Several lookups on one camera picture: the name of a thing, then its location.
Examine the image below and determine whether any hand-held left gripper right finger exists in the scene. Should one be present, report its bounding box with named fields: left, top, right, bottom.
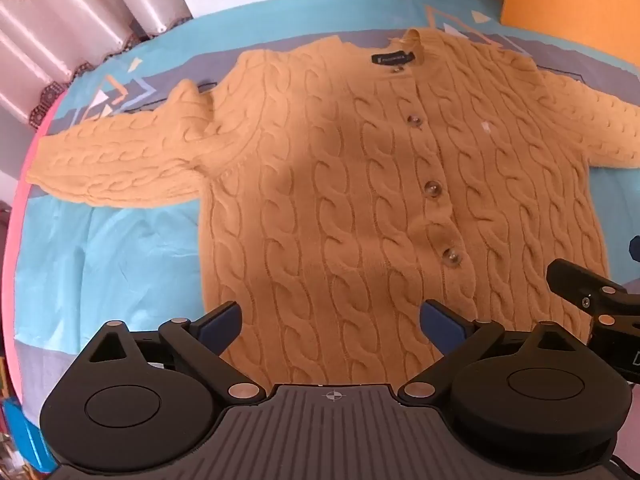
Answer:
left=398, top=299, right=587, bottom=404

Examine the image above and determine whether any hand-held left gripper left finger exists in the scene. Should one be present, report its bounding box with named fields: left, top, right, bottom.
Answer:
left=75, top=301, right=266, bottom=404

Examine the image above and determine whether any tan cable-knit cardigan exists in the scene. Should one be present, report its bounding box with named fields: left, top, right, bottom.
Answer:
left=27, top=27, right=640, bottom=387

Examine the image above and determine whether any turquoise and grey printed bedsheet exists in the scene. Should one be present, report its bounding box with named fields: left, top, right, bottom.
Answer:
left=10, top=0, right=640, bottom=461

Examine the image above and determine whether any orange wooden panel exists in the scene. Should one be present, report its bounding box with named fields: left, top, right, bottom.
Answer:
left=500, top=0, right=640, bottom=69

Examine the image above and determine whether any white pleated curtain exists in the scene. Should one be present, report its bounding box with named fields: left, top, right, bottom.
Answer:
left=0, top=0, right=194, bottom=137

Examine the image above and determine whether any black cable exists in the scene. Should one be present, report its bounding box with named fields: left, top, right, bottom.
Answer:
left=611, top=456, right=640, bottom=480

